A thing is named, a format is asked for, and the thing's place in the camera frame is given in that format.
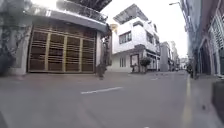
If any potted bush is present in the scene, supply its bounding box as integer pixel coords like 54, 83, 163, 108
139, 57, 153, 74

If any white multi-storey building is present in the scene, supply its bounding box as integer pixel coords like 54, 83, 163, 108
106, 3, 162, 74

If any distant row of buildings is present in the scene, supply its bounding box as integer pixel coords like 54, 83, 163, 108
159, 40, 189, 72

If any street lamp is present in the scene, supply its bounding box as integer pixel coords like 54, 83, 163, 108
168, 1, 183, 7

